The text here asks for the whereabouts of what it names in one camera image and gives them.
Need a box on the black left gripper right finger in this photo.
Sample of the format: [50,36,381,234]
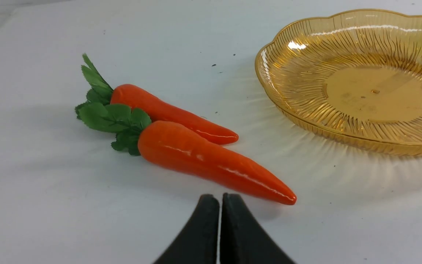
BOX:
[220,193,295,264]

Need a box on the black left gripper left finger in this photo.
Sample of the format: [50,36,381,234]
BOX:
[154,194,220,264]

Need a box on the orange plastic carrot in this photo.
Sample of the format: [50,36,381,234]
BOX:
[75,102,297,205]
[75,52,239,145]

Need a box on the amber ribbed glass plate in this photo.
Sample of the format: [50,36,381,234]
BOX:
[255,9,422,156]

